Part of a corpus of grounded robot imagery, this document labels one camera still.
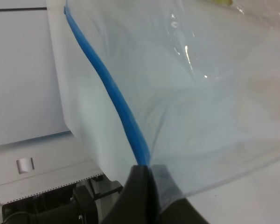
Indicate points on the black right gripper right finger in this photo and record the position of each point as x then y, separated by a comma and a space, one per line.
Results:
168, 205

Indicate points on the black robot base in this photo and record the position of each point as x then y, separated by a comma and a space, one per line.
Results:
85, 202

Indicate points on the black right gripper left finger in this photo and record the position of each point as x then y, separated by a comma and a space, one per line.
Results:
137, 202

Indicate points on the clear blue-zip plastic bag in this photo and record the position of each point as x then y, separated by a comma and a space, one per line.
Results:
189, 88

